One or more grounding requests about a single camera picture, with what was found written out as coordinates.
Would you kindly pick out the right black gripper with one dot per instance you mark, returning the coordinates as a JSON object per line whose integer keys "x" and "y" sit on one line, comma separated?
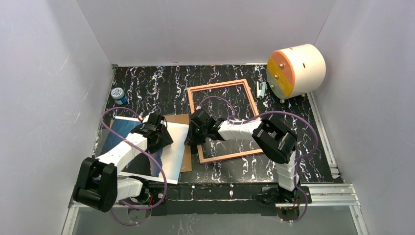
{"x": 195, "y": 134}

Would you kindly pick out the blue lidded small jar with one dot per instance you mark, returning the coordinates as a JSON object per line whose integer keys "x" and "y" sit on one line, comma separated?
{"x": 119, "y": 96}

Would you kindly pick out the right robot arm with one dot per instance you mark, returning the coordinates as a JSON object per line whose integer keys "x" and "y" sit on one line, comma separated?
{"x": 275, "y": 139}

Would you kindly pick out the landscape photo print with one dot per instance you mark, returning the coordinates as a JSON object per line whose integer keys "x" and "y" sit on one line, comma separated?
{"x": 172, "y": 152}

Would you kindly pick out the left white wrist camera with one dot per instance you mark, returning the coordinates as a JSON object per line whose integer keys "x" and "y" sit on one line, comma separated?
{"x": 153, "y": 121}

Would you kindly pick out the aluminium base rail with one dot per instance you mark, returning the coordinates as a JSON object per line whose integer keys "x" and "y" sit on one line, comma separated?
{"x": 228, "y": 209}

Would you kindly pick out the white cylindrical drawer unit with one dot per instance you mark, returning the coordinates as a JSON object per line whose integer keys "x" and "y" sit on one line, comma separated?
{"x": 295, "y": 71}

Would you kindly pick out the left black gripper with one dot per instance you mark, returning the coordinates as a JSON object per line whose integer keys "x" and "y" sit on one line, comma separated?
{"x": 159, "y": 136}

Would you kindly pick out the pink wooden picture frame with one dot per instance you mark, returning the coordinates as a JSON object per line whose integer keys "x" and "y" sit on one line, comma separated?
{"x": 247, "y": 89}

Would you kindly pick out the brown cardboard backing board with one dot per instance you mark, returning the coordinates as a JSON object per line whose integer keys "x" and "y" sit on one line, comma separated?
{"x": 181, "y": 120}

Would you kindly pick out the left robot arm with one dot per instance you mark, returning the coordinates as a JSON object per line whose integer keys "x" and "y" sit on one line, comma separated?
{"x": 98, "y": 185}

